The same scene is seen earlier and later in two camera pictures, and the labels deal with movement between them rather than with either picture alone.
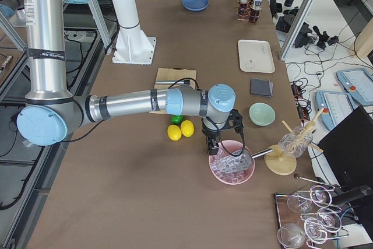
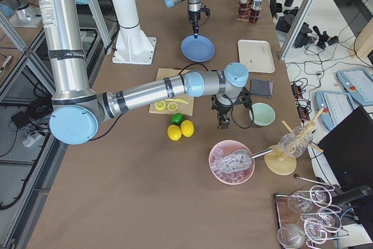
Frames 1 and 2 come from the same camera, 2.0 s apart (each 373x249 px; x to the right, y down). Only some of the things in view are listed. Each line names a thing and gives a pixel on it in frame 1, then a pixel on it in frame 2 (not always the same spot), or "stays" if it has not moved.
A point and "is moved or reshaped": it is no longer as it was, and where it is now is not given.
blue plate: [192, 3] is moved or reshaped
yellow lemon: [173, 132] stays
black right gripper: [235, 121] → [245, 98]
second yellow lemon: [187, 127] stays
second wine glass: [320, 196] stays
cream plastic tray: [256, 56] stays
